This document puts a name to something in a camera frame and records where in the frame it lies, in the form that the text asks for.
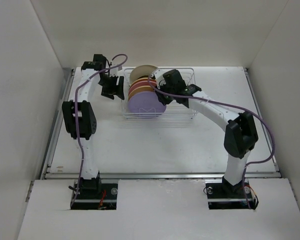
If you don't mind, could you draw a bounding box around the yellow plastic plate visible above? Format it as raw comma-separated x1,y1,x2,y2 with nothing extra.
131,77,148,86
128,85,154,101

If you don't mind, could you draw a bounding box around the beige plastic plate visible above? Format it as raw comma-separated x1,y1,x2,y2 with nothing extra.
129,64,158,84

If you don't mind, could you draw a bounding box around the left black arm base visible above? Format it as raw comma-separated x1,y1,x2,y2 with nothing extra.
70,180,119,211

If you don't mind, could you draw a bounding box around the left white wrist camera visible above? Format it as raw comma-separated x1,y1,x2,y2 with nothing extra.
109,66,123,77

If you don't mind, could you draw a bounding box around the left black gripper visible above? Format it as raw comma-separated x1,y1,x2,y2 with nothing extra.
98,74,124,100

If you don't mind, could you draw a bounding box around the white wire dish rack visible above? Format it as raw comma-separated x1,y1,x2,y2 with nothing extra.
121,67,197,122

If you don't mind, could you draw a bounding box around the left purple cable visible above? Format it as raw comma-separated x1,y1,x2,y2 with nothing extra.
69,53,129,208

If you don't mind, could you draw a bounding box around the purple plastic plate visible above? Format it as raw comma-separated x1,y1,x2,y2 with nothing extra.
128,91,167,119

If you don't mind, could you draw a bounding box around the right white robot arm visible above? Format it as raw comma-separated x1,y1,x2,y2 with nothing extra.
151,68,259,197

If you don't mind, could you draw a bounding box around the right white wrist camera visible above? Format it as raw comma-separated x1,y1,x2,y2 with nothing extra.
150,68,167,90

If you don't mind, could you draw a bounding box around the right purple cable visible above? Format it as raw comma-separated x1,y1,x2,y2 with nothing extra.
147,73,276,210

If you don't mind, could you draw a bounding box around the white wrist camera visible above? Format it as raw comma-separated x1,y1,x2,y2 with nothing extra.
109,66,123,77
150,68,167,90

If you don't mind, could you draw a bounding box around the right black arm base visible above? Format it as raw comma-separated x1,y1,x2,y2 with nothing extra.
203,182,259,210

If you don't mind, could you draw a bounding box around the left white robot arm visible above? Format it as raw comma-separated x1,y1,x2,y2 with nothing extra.
61,53,128,199

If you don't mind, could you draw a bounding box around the purple cable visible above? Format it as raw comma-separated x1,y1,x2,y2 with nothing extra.
147,73,276,210
69,53,129,208

